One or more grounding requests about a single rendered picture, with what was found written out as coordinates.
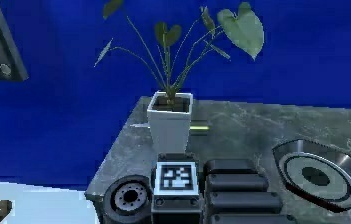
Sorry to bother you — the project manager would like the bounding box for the green house plant white pot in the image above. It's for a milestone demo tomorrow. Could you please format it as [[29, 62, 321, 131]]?
[[94, 0, 265, 155]]

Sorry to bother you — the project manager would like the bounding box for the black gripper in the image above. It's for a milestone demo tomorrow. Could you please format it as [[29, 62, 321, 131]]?
[[103, 175, 154, 224]]

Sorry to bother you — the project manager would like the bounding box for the knife with green handle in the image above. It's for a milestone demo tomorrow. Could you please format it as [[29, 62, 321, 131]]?
[[130, 122, 212, 132]]

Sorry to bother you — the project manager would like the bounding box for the grey marble worktop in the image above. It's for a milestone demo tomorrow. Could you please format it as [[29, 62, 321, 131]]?
[[84, 96, 351, 224]]

